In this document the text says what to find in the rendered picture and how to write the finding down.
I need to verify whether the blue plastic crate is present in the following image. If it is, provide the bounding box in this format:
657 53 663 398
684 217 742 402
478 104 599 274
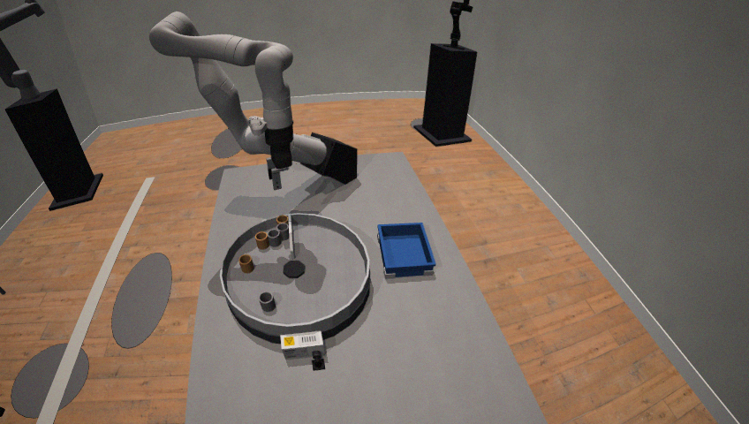
377 223 436 279

